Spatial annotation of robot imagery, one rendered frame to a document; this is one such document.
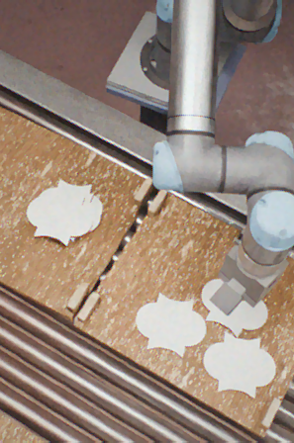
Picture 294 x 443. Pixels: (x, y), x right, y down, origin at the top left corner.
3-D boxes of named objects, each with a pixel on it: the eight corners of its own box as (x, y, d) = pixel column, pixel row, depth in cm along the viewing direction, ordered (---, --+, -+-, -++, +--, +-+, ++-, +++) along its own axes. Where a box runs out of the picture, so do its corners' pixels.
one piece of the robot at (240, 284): (206, 263, 103) (194, 298, 118) (249, 302, 101) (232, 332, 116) (254, 216, 107) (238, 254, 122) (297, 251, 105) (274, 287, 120)
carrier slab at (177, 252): (162, 193, 142) (162, 189, 140) (336, 285, 134) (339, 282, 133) (73, 327, 128) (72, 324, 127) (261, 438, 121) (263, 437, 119)
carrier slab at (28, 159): (-4, 108, 149) (-5, 103, 148) (155, 186, 142) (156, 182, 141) (-100, 228, 135) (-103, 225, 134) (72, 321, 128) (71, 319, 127)
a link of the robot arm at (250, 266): (268, 276, 101) (229, 241, 103) (262, 286, 105) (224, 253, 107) (299, 244, 103) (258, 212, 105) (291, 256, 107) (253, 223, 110)
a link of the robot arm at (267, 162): (226, 125, 101) (227, 187, 97) (299, 129, 101) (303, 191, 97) (220, 152, 108) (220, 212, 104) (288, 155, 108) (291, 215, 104)
